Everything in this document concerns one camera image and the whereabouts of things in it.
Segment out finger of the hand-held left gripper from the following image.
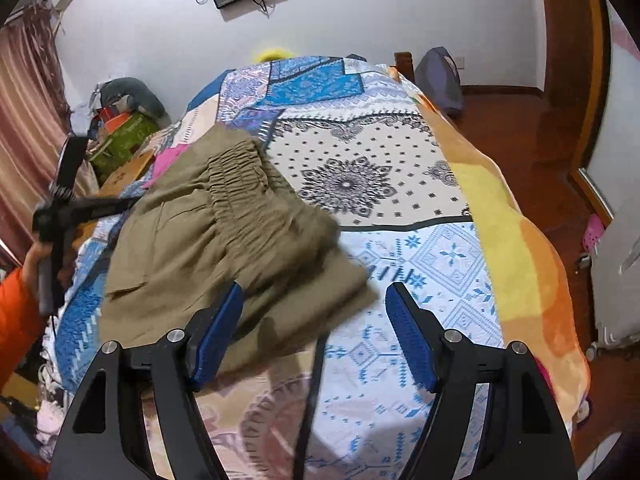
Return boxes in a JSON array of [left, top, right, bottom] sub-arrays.
[[71, 196, 144, 224]]

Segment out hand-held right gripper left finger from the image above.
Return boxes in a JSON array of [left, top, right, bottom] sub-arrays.
[[47, 280, 246, 480]]

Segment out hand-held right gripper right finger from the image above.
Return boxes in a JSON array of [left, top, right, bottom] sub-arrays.
[[385, 281, 581, 480]]

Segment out khaki pants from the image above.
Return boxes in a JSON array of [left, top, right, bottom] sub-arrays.
[[99, 122, 378, 378]]

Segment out person's left forearm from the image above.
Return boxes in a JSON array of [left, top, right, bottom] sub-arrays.
[[0, 266, 51, 387]]

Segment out person's left hand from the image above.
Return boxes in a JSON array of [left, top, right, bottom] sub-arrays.
[[24, 241, 71, 293]]

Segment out pink garment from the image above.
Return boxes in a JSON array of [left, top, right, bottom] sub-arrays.
[[151, 144, 189, 182]]

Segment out orange box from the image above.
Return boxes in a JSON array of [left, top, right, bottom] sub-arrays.
[[102, 109, 134, 134]]

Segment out brown striped curtain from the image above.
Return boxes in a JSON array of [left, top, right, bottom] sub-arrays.
[[0, 7, 93, 271]]

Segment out grey bolster pillow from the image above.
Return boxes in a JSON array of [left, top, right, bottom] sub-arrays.
[[100, 77, 167, 117]]

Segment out orange yellow blanket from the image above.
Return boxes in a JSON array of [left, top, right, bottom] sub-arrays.
[[392, 66, 592, 411]]

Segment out blue patchwork bed blanket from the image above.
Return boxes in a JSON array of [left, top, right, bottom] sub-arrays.
[[42, 55, 506, 480]]

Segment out white cloth pile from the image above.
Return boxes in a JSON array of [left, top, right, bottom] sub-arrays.
[[32, 360, 67, 443]]

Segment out pink slipper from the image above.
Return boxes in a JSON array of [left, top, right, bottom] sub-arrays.
[[582, 214, 607, 254]]

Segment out light grey suitcase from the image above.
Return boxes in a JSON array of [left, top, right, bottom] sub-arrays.
[[590, 207, 640, 352]]

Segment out grey blue backpack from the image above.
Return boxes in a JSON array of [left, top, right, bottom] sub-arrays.
[[414, 46, 465, 119]]

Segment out white heart-print sliding door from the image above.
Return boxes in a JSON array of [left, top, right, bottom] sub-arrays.
[[587, 0, 640, 226]]

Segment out brown wooden door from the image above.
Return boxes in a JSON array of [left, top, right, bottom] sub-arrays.
[[536, 0, 577, 93]]

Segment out wooden bed post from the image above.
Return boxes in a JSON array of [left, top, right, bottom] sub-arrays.
[[393, 51, 415, 82]]

